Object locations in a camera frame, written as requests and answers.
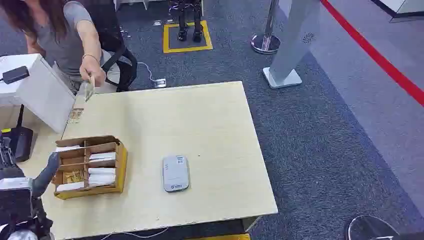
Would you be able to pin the yellow patterned card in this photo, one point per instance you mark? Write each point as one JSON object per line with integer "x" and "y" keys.
{"x": 73, "y": 177}

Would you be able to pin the black robot legs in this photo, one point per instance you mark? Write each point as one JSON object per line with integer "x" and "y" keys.
{"x": 189, "y": 23}

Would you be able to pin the person's left hand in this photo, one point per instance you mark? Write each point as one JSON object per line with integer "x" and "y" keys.
{"x": 93, "y": 71}

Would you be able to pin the white card stack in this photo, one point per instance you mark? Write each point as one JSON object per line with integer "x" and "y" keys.
{"x": 101, "y": 177}
{"x": 67, "y": 148}
{"x": 69, "y": 187}
{"x": 102, "y": 156}

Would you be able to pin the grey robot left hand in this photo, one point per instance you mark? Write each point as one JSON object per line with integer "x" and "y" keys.
{"x": 44, "y": 179}

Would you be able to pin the pale desk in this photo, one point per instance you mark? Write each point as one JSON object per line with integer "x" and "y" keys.
{"x": 185, "y": 132}

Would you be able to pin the white platform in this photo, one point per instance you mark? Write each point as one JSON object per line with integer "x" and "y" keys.
{"x": 402, "y": 8}

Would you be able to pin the chrome stanchion post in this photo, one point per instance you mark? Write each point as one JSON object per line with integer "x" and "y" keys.
{"x": 266, "y": 38}

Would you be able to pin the metal floor socket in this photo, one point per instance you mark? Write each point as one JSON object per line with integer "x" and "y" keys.
{"x": 160, "y": 83}

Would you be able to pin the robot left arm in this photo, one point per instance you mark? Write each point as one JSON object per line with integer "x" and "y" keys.
{"x": 20, "y": 212}

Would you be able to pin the grey card reader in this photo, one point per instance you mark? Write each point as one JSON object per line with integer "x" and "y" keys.
{"x": 175, "y": 173}

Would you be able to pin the black router with antenna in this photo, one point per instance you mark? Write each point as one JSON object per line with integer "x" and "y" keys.
{"x": 20, "y": 140}

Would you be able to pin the printed card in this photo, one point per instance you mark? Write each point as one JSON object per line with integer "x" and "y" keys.
{"x": 75, "y": 116}
{"x": 88, "y": 91}

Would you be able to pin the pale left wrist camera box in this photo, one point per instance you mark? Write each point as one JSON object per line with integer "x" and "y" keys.
{"x": 15, "y": 183}

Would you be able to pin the chrome stanchion base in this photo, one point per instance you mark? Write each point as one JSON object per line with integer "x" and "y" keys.
{"x": 371, "y": 228}

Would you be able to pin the white box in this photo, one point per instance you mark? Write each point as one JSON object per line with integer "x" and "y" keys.
{"x": 39, "y": 89}

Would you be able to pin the white stand column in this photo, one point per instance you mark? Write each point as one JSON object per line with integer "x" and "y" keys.
{"x": 293, "y": 46}

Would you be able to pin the black office chair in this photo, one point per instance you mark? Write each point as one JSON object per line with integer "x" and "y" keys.
{"x": 116, "y": 43}

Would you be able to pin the black power adapter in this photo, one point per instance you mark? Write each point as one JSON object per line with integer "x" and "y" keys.
{"x": 15, "y": 74}

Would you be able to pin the wooden card box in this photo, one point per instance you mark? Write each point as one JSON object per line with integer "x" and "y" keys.
{"x": 121, "y": 169}

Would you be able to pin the person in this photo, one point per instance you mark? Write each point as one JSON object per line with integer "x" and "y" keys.
{"x": 63, "y": 39}

